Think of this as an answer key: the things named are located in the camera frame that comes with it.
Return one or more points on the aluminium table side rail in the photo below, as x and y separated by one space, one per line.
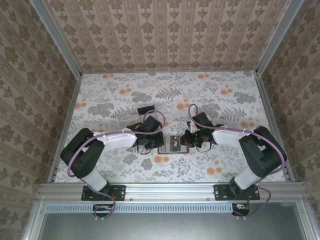
69 112
266 100

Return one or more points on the wide aluminium mounting rail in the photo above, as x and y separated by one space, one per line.
170 191

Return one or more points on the grey metal panel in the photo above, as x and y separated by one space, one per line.
170 227

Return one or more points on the brown leather card holder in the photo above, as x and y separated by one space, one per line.
184 150

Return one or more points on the clear acrylic card organizer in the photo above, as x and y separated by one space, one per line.
128 118

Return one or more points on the floral patterned table covering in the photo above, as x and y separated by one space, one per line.
200 162

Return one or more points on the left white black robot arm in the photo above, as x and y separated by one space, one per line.
82 155

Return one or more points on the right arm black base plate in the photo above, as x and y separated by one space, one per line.
221 192

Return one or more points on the short aluminium frame leg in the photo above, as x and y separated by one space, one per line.
305 220
36 217

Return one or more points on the plain black card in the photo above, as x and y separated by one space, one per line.
146 110

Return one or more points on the black connector board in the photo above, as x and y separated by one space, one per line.
243 211
101 212

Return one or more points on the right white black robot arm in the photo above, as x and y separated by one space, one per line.
260 155

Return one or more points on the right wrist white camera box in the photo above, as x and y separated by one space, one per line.
192 128

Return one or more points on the thin aluminium table rail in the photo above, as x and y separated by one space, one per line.
170 72

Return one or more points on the slanted aluminium frame post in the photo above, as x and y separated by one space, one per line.
58 40
278 37

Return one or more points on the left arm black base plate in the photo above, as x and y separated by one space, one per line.
120 192

